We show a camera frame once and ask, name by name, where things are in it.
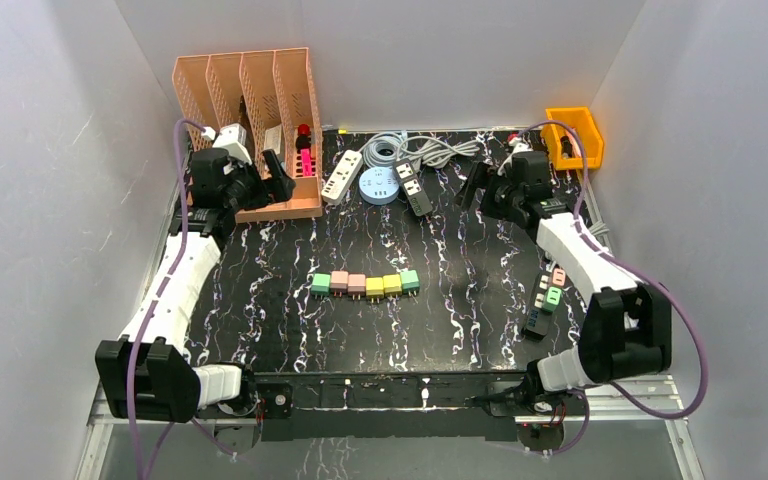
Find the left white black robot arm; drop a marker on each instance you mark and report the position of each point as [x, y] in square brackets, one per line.
[143, 373]

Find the white power strip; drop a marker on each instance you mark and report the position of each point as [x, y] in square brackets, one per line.
[335, 188]

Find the yellow plug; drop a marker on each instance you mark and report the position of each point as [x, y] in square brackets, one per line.
[392, 285]
[374, 289]

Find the black power strip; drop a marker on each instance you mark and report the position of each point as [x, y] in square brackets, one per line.
[546, 298]
[408, 179]

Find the orange storage bin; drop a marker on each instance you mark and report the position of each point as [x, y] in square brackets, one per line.
[563, 153]

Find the round blue power socket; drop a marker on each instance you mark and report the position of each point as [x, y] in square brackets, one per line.
[379, 185]

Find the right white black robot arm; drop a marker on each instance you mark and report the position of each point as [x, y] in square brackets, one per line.
[627, 330]

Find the green plug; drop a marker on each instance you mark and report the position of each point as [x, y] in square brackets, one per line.
[320, 284]
[410, 282]

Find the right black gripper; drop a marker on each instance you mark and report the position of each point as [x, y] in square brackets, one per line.
[492, 177]

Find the pink plug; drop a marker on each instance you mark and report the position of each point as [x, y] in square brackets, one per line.
[339, 280]
[356, 286]

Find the aluminium base frame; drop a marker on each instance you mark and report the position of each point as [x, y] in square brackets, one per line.
[319, 404]

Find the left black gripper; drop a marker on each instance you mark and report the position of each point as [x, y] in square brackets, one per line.
[263, 188]

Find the pink file organizer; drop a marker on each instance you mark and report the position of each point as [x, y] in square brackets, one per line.
[271, 93]

